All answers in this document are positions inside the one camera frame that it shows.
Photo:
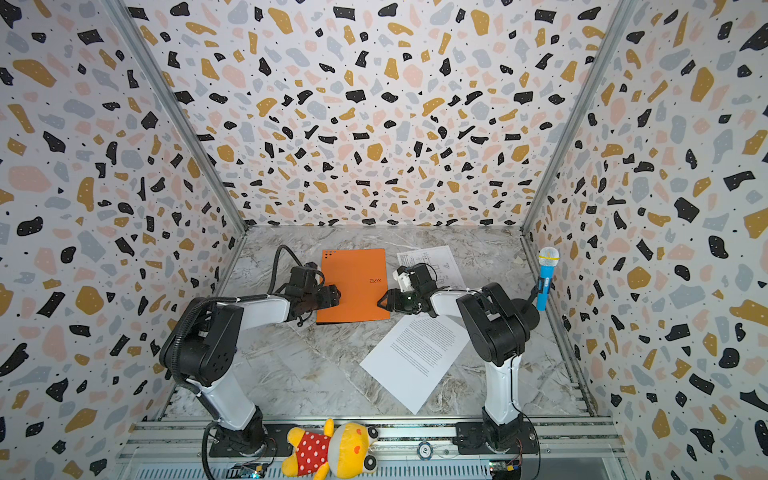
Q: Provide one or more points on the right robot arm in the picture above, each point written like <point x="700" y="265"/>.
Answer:
<point x="498" y="328"/>

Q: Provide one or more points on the poker chip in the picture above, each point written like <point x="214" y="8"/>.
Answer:
<point x="425" y="451"/>

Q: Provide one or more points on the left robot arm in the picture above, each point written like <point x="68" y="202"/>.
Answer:
<point x="200" y="350"/>

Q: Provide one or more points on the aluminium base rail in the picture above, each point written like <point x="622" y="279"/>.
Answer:
<point x="403" y="448"/>

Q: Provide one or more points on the paper with technical drawings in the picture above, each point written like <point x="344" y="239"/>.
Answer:
<point x="444" y="268"/>

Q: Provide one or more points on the right circuit board with wires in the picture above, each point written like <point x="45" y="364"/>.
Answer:
<point x="505" y="469"/>

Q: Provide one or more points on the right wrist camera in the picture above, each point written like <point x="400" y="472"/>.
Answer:
<point x="405" y="278"/>

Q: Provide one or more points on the orange folder black inside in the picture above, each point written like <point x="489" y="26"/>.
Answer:
<point x="361" y="278"/>

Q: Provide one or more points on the green circuit board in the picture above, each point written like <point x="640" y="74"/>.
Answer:
<point x="248" y="471"/>

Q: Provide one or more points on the blue toy microphone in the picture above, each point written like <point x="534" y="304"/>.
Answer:
<point x="548" y="259"/>

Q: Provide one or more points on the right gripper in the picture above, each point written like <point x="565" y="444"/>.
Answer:
<point x="395" y="300"/>

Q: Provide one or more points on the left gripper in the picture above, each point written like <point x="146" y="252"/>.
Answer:
<point x="324" y="295"/>

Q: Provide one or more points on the yellow plush toy red dress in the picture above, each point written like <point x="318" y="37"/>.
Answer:
<point x="343" y="451"/>

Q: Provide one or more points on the paper with printed text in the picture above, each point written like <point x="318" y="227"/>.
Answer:
<point x="414" y="356"/>

